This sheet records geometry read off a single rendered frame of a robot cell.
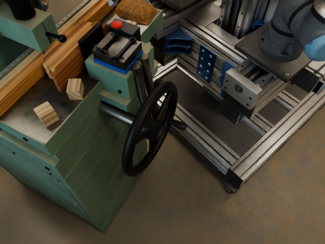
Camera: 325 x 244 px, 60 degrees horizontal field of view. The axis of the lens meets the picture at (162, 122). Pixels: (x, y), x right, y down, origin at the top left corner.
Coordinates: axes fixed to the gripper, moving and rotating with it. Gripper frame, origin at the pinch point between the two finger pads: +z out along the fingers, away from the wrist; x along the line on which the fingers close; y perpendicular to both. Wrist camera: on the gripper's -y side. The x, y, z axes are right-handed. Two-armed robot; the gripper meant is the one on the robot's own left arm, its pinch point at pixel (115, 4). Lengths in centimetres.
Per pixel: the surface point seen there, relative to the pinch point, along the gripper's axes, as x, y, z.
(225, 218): -2, -97, 69
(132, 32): -0.7, -7.0, 4.4
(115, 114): 13.5, -17.2, 19.8
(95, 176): 25, -27, 47
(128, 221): 23, -60, 91
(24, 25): 15.6, 12.4, 8.8
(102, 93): 11.6, -10.7, 18.4
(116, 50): 6.3, -7.0, 5.4
